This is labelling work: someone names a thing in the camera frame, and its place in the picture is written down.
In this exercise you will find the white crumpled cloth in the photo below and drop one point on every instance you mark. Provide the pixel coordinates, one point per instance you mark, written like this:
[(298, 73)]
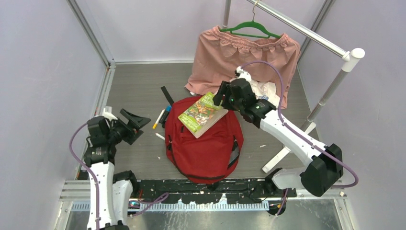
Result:
[(265, 90)]

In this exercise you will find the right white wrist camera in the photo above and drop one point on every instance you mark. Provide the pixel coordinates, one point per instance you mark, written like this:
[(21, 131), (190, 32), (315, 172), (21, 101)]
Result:
[(241, 73)]

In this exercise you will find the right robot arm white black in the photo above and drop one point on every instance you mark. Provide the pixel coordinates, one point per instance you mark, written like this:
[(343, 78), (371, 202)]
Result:
[(322, 164)]

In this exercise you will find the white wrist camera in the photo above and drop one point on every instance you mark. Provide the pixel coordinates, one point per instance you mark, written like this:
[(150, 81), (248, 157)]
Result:
[(241, 73), (107, 113)]

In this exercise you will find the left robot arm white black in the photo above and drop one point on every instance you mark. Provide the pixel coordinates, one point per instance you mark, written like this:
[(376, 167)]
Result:
[(109, 191)]

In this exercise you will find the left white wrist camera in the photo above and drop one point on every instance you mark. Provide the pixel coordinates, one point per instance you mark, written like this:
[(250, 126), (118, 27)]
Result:
[(107, 113)]

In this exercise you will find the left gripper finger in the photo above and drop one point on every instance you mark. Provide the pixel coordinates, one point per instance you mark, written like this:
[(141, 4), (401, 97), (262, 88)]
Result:
[(134, 121), (132, 136)]

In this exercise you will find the white peach marker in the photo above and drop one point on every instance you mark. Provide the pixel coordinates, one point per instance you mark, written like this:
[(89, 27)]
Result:
[(160, 136)]

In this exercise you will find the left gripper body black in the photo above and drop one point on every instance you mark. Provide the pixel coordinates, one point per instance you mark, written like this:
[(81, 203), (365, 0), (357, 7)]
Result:
[(118, 131)]

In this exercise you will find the pink skirt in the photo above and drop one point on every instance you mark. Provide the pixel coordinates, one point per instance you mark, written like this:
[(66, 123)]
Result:
[(218, 54)]

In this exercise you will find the green treehouse book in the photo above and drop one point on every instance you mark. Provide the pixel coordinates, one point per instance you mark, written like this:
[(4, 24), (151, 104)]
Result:
[(202, 115)]

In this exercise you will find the silver white clothes rack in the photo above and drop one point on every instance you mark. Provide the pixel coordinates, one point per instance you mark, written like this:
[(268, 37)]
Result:
[(349, 59)]

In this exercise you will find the white yellow marker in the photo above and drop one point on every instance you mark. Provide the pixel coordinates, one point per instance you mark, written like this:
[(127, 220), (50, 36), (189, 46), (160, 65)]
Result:
[(158, 119)]

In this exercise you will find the red backpack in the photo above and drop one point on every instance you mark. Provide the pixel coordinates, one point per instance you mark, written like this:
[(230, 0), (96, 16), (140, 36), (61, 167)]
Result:
[(209, 158)]

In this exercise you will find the black blue highlighter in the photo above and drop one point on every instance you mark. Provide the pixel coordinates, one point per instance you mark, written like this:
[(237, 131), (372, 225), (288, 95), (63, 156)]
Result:
[(165, 114)]

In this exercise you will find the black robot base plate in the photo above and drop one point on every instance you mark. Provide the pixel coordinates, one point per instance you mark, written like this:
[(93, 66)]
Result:
[(235, 191)]

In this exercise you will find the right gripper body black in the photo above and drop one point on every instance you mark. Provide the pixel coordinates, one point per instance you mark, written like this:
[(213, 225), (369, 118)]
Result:
[(231, 104)]

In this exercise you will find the green clothes hanger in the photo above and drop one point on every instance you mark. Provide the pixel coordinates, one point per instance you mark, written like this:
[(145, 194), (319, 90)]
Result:
[(265, 34)]

